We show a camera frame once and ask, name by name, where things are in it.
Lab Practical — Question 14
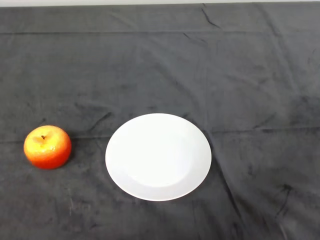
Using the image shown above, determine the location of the red yellow apple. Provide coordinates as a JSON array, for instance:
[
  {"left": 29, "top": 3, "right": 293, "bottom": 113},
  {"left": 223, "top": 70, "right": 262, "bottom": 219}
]
[{"left": 23, "top": 125, "right": 73, "bottom": 171}]

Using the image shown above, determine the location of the white round plate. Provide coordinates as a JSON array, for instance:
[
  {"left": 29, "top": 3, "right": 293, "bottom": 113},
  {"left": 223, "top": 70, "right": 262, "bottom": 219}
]
[{"left": 104, "top": 113, "right": 213, "bottom": 202}]

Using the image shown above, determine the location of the black cloth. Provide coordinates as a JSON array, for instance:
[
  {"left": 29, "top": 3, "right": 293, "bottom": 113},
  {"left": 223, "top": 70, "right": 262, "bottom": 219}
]
[{"left": 0, "top": 2, "right": 320, "bottom": 240}]

